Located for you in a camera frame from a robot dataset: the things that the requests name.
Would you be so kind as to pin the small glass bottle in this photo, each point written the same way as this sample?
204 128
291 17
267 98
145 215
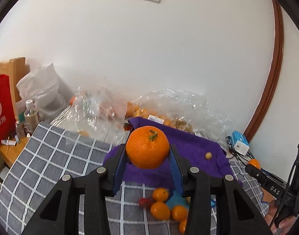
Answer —
20 130

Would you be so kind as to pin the orange kumquat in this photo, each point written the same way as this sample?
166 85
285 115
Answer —
182 226
178 213
160 194
160 211

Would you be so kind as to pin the grey checked blanket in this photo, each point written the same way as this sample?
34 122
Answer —
54 156

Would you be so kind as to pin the yellow-green round fruit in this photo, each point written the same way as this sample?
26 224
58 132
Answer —
209 155

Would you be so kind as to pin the person's right hand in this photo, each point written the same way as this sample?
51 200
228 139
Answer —
285 227

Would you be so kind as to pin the clear plastic bag with oranges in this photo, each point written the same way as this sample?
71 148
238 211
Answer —
95 112

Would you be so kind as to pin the large orange with stem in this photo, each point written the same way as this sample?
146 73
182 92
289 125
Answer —
147 149

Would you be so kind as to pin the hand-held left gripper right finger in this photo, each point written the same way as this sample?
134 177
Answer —
175 173

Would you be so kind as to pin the wooden chair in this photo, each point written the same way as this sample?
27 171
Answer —
16 71

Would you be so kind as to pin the clear plastic bottle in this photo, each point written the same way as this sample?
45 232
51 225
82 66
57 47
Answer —
31 117

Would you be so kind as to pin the blue and white tissue pack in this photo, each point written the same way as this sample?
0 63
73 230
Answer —
240 143

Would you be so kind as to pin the purple towel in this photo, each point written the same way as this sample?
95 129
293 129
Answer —
195 144

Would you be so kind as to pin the white tube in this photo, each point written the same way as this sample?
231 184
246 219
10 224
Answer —
10 142

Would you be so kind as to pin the brown wooden door frame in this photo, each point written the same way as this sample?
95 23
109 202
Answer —
276 61

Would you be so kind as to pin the small red fruit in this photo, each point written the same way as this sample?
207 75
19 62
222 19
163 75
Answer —
145 202

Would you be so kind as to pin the small orange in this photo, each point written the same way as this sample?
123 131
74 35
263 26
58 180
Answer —
254 162

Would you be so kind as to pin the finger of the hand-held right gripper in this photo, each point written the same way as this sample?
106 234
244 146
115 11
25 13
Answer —
254 172

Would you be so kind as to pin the white plastic bag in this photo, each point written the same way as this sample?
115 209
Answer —
44 88

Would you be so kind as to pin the red paper bag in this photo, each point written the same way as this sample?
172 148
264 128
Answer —
2 107

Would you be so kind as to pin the pile of kumquats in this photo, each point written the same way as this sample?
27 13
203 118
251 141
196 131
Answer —
142 112

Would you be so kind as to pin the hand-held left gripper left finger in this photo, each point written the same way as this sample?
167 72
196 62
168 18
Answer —
120 173

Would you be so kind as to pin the large clear plastic bag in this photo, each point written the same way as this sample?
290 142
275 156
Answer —
188 107

